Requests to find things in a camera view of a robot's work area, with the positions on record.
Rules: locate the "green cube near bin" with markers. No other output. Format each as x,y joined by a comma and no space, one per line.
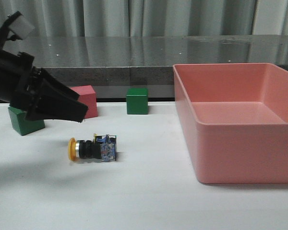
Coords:
137,101

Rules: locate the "grey curtain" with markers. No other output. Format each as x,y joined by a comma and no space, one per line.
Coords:
137,18

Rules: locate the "grey stone ledge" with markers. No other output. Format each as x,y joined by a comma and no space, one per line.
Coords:
114,64

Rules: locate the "yellow push button switch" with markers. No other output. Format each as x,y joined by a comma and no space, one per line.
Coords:
102,147

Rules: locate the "pink plastic bin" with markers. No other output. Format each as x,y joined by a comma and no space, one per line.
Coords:
235,121

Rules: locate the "pink cube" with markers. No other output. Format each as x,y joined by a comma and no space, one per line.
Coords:
87,96

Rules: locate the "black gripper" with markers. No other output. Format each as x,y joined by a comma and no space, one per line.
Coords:
15,82

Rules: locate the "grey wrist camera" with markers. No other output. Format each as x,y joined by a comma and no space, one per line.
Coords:
20,26

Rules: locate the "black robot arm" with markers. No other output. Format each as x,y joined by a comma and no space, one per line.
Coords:
39,84

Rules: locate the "green cube far left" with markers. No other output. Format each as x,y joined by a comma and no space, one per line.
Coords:
21,125

